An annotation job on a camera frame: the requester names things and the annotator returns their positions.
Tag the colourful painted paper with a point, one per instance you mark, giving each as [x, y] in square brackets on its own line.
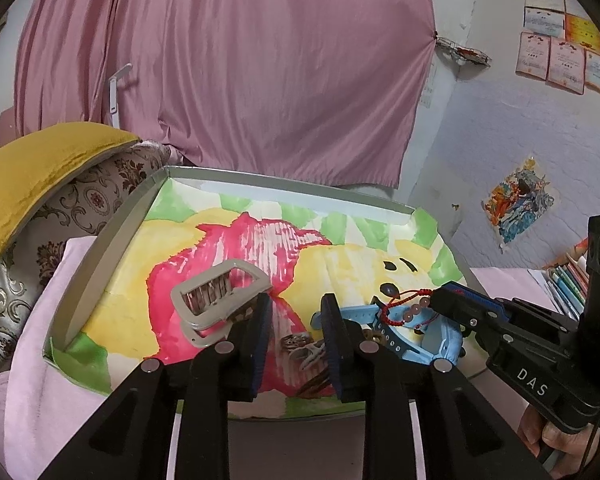
[230, 260]

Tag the brown hair claw clip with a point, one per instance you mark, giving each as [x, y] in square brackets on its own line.
[300, 355]

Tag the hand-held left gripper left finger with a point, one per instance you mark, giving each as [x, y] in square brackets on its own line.
[260, 345]

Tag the colourful wall drawing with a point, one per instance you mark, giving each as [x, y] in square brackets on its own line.
[517, 205]

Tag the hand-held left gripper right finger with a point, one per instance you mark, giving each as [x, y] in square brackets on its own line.
[330, 345]

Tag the brown floral patterned pillow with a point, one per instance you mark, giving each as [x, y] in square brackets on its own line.
[80, 210]

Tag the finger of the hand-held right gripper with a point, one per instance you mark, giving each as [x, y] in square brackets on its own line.
[462, 312]
[480, 297]

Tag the yellow pillow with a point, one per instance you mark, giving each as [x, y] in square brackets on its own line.
[30, 175]

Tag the group of wall certificates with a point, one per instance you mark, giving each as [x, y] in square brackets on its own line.
[565, 65]

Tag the person's right hand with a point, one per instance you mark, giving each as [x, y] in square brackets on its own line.
[555, 442]

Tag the white red cloth scrap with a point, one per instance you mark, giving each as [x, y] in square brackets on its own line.
[462, 52]

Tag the grey shallow tray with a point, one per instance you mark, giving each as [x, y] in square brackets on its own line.
[100, 260]

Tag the pink curtain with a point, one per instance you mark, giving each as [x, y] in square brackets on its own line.
[230, 60]

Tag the pink bedsheet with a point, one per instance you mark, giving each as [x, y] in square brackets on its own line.
[35, 385]

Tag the row of books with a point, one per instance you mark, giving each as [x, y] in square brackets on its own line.
[565, 280]

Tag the grey hair clip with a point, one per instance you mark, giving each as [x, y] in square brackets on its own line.
[190, 305]

